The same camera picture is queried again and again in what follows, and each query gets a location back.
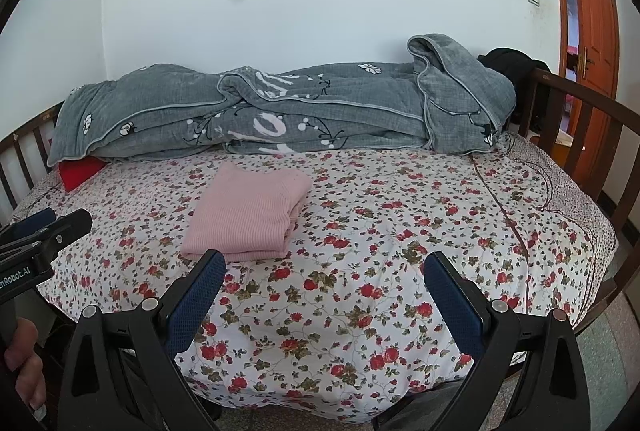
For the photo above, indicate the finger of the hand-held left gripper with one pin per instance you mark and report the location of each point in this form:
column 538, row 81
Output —
column 60, row 231
column 30, row 222

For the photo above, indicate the red pillow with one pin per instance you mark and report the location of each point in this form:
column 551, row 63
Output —
column 80, row 173

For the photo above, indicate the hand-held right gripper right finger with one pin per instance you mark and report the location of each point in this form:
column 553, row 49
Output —
column 450, row 298

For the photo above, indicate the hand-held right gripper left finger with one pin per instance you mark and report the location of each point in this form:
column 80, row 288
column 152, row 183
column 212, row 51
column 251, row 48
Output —
column 197, row 296

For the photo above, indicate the black garment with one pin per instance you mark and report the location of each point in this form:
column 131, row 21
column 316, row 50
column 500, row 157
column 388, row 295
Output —
column 510, row 61

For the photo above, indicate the dark wooden bed frame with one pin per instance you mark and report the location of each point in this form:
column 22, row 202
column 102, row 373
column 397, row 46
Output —
column 590, row 96

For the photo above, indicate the pink knit sweater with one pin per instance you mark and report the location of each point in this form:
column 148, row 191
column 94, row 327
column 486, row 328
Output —
column 245, row 211

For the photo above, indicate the brown wooden door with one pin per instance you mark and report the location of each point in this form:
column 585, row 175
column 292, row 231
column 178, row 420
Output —
column 595, row 11

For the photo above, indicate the person's left hand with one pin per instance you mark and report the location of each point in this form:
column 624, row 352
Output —
column 27, row 361

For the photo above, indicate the red rose print quilt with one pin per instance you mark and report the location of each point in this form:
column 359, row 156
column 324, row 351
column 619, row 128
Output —
column 360, row 271

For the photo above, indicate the grey floral blanket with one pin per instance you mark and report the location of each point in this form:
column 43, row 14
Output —
column 350, row 111

